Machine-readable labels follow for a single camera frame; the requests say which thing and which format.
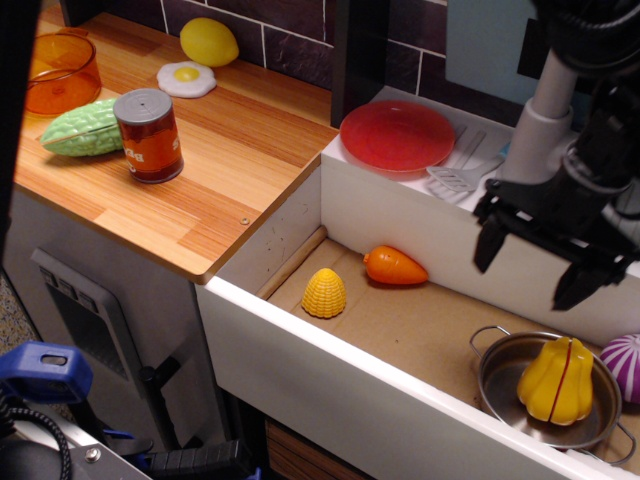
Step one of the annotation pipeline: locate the grey toy oven door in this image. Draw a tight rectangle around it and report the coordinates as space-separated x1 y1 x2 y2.
31 248 144 398

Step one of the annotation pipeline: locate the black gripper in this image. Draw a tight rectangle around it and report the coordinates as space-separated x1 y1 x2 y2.
474 166 635 311

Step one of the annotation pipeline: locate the yellow toy bell pepper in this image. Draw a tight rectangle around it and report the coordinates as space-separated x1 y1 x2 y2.
516 337 594 426

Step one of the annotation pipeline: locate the yellow toy corn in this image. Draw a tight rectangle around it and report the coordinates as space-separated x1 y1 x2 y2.
301 268 347 319

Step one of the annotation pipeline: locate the red plastic plate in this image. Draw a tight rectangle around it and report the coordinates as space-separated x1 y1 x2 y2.
340 100 456 173

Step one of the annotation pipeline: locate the orange toy carrot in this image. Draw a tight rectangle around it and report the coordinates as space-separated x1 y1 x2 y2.
363 245 429 285

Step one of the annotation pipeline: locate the black cable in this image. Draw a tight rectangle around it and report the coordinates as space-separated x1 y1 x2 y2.
0 394 75 480

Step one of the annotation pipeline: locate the green toy bitter gourd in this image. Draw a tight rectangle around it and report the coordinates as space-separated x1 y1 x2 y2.
39 98 123 157

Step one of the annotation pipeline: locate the grey toy spatula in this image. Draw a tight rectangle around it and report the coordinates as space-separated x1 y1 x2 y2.
427 155 505 199

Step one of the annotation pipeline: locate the orange transparent plastic pot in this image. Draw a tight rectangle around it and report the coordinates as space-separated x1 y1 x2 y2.
25 27 102 116

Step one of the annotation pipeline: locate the yellow toy lemon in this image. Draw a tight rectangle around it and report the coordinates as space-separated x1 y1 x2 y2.
179 17 239 68

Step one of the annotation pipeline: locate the grey toy faucet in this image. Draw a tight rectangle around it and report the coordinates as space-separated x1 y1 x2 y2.
498 51 577 185

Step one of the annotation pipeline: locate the blue plastic clamp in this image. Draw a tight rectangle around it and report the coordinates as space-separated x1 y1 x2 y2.
1 341 93 404

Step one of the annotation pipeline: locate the purple white toy onion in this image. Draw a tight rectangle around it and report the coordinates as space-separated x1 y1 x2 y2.
600 334 639 404

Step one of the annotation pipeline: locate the orange toy can grey lid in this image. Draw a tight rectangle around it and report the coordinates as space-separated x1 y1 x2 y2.
113 88 184 184

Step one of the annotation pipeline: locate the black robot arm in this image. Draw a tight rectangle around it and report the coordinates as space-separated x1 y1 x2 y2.
474 1 639 311

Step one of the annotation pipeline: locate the toy fried egg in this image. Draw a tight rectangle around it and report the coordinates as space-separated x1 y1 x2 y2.
156 61 217 99

